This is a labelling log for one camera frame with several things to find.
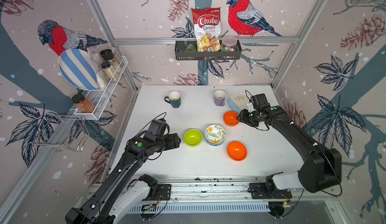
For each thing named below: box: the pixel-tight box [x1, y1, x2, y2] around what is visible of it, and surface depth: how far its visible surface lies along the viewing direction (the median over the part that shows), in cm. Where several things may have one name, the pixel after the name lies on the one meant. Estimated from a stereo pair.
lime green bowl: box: [183, 128, 203, 148], surface depth 91 cm
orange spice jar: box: [71, 93, 96, 114], surface depth 64 cm
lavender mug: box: [213, 89, 227, 107], surface depth 106 cm
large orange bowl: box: [227, 141, 248, 162], surface depth 85 cm
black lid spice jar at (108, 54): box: [100, 49, 124, 68], surface depth 82 cm
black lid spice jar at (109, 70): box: [101, 61, 118, 81], surface depth 78 cm
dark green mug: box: [164, 90, 182, 109], surface depth 106 cm
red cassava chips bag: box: [191, 7, 222, 52], surface depth 84 cm
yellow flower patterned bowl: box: [204, 124, 227, 145], surface depth 90 cm
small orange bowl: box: [223, 110, 240, 128], surface depth 99 cm
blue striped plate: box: [57, 48, 99, 91], surface depth 68 cm
